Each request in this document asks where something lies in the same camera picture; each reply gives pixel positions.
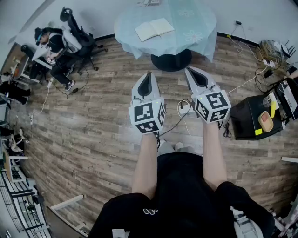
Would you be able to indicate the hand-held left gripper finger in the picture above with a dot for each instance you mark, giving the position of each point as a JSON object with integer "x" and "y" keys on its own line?
{"x": 135, "y": 89}
{"x": 155, "y": 89}

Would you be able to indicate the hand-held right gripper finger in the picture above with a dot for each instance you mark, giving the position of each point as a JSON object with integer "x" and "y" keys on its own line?
{"x": 208, "y": 77}
{"x": 191, "y": 86}

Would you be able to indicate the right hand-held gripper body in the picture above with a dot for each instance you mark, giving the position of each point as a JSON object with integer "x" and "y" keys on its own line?
{"x": 211, "y": 102}

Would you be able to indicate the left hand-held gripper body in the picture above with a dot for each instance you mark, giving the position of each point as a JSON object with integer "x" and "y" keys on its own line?
{"x": 139, "y": 114}

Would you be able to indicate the white notebook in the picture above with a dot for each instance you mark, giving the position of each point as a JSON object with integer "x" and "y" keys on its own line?
{"x": 153, "y": 29}

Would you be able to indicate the person's left forearm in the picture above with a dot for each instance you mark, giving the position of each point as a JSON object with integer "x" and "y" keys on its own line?
{"x": 146, "y": 162}

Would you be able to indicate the person's right forearm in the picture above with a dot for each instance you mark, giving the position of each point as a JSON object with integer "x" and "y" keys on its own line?
{"x": 213, "y": 153}

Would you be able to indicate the white power strip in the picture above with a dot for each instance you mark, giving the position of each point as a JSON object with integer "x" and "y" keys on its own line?
{"x": 268, "y": 62}
{"x": 50, "y": 83}
{"x": 185, "y": 109}

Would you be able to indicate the person's white shoe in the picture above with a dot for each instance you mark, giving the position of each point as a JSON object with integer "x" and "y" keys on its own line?
{"x": 179, "y": 146}
{"x": 162, "y": 141}

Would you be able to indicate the black storage box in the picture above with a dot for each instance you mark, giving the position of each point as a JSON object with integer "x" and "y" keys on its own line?
{"x": 246, "y": 116}

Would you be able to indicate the person's grey trousers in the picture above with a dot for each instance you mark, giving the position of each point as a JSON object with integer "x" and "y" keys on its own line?
{"x": 165, "y": 148}

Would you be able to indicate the light blue floral tablecloth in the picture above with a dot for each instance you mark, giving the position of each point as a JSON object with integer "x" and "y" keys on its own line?
{"x": 193, "y": 23}

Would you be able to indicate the tan tray with pink sponge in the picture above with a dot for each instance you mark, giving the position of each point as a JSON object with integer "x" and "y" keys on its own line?
{"x": 266, "y": 120}

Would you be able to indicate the small black power adapter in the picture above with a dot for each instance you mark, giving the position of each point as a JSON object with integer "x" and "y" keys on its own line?
{"x": 74, "y": 90}

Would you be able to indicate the yellow plastic item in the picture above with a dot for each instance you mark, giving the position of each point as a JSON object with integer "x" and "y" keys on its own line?
{"x": 273, "y": 109}

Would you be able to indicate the black router with antennas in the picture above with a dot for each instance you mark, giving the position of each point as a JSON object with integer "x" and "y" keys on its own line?
{"x": 287, "y": 50}

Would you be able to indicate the black office chair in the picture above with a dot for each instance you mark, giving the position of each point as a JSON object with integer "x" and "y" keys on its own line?
{"x": 76, "y": 26}

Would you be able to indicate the person's black t-shirt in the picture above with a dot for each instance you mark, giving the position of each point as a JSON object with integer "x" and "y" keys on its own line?
{"x": 181, "y": 197}

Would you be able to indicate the black wall charger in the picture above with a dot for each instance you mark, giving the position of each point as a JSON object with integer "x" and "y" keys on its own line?
{"x": 238, "y": 23}

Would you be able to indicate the white table frame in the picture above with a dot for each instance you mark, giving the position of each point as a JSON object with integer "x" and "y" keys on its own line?
{"x": 67, "y": 202}

